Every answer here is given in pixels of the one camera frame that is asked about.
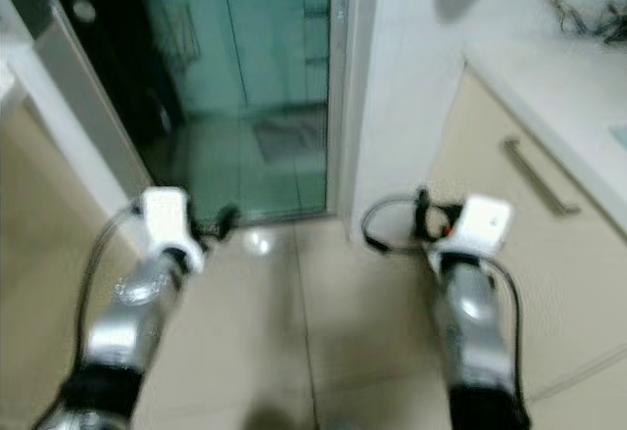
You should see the dark framed glass door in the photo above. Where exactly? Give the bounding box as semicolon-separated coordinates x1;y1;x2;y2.
49;0;339;225

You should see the beige kitchen cabinet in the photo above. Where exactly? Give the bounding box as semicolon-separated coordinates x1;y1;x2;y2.
0;97;119;421

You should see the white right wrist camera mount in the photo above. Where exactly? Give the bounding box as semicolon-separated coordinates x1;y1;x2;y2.
429;195;513;260

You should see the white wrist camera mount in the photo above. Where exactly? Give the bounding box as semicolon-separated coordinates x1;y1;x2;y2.
429;195;513;260
140;187;207;274

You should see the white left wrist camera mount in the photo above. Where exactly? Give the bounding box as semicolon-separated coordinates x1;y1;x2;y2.
140;187;207;274

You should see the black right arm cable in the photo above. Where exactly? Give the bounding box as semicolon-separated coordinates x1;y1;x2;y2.
361;195;525;402

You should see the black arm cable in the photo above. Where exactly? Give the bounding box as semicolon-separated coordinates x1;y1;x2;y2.
361;195;525;402
83;205;148;304

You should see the silver bar handle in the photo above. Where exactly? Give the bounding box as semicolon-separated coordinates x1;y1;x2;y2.
500;136;581;217

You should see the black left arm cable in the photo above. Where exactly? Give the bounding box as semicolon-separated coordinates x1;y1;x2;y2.
83;205;148;304

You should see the beige cabinet with bar handle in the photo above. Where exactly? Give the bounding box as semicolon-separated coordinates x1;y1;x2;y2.
426;68;627;402

